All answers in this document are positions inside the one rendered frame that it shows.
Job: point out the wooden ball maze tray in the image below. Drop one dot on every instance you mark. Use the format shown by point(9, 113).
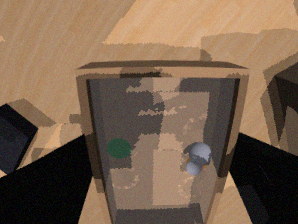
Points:
point(161, 135)

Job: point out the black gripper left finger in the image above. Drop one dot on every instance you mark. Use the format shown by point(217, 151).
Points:
point(50, 190)

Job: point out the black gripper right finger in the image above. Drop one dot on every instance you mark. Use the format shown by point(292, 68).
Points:
point(266, 178)

